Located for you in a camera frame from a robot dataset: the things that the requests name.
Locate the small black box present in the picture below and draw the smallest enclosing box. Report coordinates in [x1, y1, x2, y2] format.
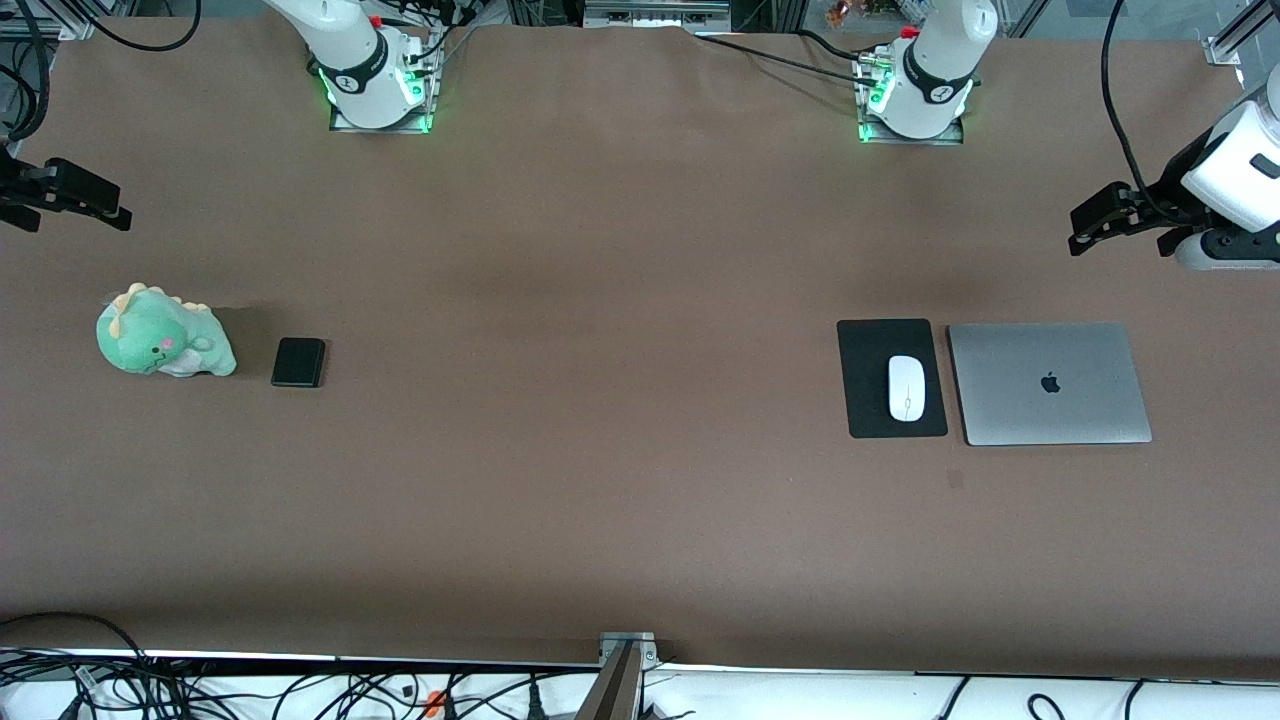
[271, 337, 328, 389]

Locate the white computer mouse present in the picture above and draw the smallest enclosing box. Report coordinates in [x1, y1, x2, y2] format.
[887, 355, 927, 423]

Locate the black mouse pad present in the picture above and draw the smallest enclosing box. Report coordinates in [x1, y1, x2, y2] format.
[836, 318, 949, 440]

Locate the green dinosaur plush toy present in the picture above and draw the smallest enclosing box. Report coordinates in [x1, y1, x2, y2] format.
[96, 283, 239, 379]

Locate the silver closed laptop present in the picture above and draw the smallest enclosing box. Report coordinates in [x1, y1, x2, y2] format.
[947, 321, 1154, 447]

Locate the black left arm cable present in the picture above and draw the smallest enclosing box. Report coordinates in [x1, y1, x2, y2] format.
[1100, 0, 1176, 226]

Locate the aluminium frame profile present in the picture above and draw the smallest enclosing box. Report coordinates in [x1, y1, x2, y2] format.
[1204, 0, 1280, 67]
[0, 14, 97, 42]

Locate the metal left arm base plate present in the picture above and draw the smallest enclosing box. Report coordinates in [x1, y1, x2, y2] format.
[857, 115, 966, 147]

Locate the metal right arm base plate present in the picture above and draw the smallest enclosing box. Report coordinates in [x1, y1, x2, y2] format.
[328, 100, 434, 134]

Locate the short black table cable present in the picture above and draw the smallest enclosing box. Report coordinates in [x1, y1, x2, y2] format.
[795, 28, 881, 63]

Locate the long black table cable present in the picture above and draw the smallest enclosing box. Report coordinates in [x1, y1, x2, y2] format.
[688, 33, 881, 86]

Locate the black looped floor cable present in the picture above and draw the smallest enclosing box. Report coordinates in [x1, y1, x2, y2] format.
[0, 611, 151, 691]

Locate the grey metal frame block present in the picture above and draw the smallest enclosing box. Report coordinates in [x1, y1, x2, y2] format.
[584, 0, 732, 29]

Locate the metal post bracket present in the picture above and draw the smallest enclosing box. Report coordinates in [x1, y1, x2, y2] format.
[598, 631, 661, 669]

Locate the aluminium frame post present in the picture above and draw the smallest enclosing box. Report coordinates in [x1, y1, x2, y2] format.
[575, 645, 641, 720]

